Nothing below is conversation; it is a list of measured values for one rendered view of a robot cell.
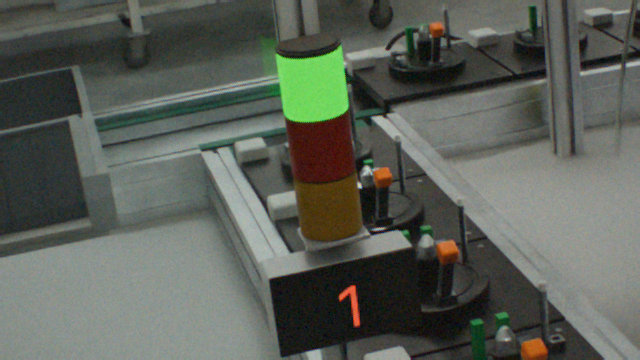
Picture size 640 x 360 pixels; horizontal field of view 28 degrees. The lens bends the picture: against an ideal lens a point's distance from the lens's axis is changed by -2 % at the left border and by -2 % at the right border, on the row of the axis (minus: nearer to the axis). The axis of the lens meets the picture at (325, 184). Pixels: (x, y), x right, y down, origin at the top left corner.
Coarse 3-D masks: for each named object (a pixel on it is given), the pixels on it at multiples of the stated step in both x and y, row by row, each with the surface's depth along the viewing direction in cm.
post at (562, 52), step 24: (552, 0) 206; (552, 24) 208; (576, 24) 209; (552, 48) 210; (576, 48) 210; (552, 72) 212; (576, 72) 212; (552, 96) 215; (576, 96) 213; (552, 120) 217; (576, 120) 215; (552, 144) 219; (576, 144) 216
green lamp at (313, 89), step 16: (288, 64) 97; (304, 64) 96; (320, 64) 96; (336, 64) 97; (288, 80) 97; (304, 80) 97; (320, 80) 97; (336, 80) 97; (288, 96) 98; (304, 96) 97; (320, 96) 97; (336, 96) 98; (288, 112) 99; (304, 112) 98; (320, 112) 98; (336, 112) 98
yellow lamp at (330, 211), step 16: (352, 176) 101; (304, 192) 101; (320, 192) 100; (336, 192) 100; (352, 192) 101; (304, 208) 101; (320, 208) 101; (336, 208) 101; (352, 208) 101; (304, 224) 102; (320, 224) 101; (336, 224) 101; (352, 224) 102; (320, 240) 102
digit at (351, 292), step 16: (336, 272) 102; (352, 272) 103; (368, 272) 103; (320, 288) 102; (336, 288) 103; (352, 288) 103; (368, 288) 104; (320, 304) 103; (336, 304) 103; (352, 304) 104; (368, 304) 104; (320, 320) 103; (336, 320) 104; (352, 320) 104; (368, 320) 105; (336, 336) 104
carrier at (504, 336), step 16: (544, 288) 131; (544, 304) 131; (480, 320) 132; (496, 320) 133; (544, 320) 132; (480, 336) 132; (496, 336) 128; (512, 336) 128; (544, 336) 133; (576, 336) 140; (384, 352) 138; (400, 352) 138; (448, 352) 141; (464, 352) 140; (480, 352) 133; (496, 352) 129; (512, 352) 128; (560, 352) 138; (576, 352) 137; (592, 352) 137
